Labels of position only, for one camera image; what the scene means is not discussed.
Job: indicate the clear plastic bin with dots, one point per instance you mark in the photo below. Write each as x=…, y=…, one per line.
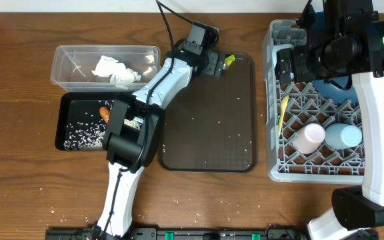
x=72, y=66

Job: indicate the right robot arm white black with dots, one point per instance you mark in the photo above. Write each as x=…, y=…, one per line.
x=346, y=39

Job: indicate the pink white cup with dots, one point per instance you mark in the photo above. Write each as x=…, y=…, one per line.
x=309, y=138

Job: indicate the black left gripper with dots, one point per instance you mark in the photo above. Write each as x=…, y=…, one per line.
x=217, y=64

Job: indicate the large blue plate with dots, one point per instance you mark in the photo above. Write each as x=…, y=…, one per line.
x=338, y=89

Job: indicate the orange carrot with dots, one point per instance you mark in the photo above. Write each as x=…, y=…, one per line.
x=105, y=114

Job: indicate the yellow food wrapper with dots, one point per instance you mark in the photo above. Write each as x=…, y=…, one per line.
x=228, y=61

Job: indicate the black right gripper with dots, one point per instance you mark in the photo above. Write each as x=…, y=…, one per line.
x=285, y=63

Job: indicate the brown serving tray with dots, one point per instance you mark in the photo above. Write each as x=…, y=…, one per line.
x=210, y=126

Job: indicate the light blue rice bowl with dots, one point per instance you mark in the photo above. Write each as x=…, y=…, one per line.
x=277, y=48

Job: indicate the grey dishwasher rack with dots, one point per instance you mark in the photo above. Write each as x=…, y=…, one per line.
x=325, y=165

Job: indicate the spilled white rice pile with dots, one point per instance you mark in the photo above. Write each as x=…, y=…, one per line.
x=84, y=129

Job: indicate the black rail at table edge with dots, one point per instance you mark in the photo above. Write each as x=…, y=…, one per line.
x=154, y=232

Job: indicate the light blue cup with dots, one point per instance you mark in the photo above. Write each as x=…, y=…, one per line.
x=343, y=136

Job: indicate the yellow spoon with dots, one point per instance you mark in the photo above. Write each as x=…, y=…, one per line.
x=283, y=106

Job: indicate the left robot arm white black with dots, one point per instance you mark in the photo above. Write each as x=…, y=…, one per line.
x=133, y=132

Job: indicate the black tray bin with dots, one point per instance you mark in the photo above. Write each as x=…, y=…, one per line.
x=69, y=97

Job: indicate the white paper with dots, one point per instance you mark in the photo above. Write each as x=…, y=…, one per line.
x=116, y=71

